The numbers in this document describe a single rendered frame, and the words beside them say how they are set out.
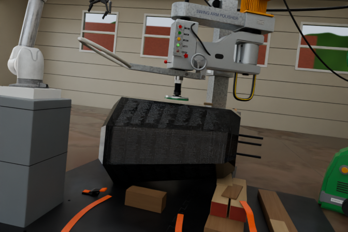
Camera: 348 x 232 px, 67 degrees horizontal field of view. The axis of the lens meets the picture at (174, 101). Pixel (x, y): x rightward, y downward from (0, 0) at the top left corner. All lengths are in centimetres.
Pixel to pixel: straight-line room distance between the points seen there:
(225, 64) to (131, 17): 716
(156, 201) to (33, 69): 127
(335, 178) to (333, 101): 636
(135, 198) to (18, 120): 99
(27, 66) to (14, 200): 84
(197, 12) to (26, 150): 166
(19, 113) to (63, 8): 891
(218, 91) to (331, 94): 625
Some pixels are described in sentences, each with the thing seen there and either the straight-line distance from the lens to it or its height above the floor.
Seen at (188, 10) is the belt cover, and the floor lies 163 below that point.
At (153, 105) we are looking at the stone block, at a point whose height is 79.
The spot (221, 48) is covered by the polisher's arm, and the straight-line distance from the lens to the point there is 242.
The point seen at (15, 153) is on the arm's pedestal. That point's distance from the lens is 189.
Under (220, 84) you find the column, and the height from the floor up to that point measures 106.
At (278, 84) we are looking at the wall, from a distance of 864.
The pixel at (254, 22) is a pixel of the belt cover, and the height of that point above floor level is 163.
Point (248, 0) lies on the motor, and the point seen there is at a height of 183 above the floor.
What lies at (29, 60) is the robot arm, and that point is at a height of 104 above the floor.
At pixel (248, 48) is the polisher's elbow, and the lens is 256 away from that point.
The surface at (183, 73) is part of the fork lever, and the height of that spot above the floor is 109.
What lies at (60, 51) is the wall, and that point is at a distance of 1034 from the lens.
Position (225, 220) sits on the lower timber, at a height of 10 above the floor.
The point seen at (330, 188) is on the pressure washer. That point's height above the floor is 20.
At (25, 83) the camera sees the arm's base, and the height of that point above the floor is 89.
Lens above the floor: 96
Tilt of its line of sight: 3 degrees down
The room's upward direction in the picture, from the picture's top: 6 degrees clockwise
